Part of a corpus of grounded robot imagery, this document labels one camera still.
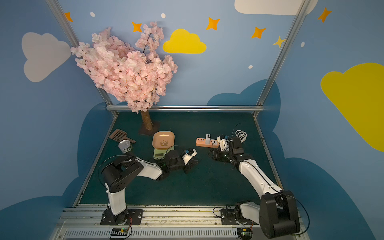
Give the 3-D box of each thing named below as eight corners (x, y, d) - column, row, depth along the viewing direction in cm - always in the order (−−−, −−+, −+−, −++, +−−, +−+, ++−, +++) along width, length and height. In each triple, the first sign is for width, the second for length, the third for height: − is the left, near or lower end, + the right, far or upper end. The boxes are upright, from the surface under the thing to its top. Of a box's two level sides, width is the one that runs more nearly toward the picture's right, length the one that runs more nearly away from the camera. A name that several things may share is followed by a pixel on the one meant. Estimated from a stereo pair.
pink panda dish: (151, 149, 100) (150, 146, 96) (154, 135, 108) (153, 131, 104) (173, 150, 100) (173, 146, 96) (175, 135, 108) (174, 131, 104)
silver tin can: (123, 155, 98) (120, 151, 94) (120, 147, 102) (117, 142, 98) (133, 150, 101) (131, 146, 96) (130, 142, 105) (127, 138, 101)
